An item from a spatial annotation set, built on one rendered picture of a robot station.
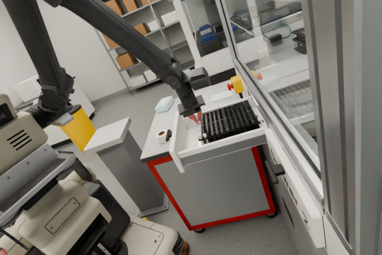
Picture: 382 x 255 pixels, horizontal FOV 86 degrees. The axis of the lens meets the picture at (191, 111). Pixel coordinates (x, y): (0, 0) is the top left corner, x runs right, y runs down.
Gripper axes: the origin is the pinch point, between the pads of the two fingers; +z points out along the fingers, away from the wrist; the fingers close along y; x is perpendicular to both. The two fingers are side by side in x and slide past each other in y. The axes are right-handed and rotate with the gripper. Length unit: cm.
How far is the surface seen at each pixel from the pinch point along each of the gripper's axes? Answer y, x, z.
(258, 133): 17.4, -16.0, 2.2
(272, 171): 13.6, -34.6, -3.0
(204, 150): -1.8, -13.5, 2.7
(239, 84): 24.5, 25.2, 6.9
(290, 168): 17.2, -37.1, -4.7
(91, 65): -207, 437, 47
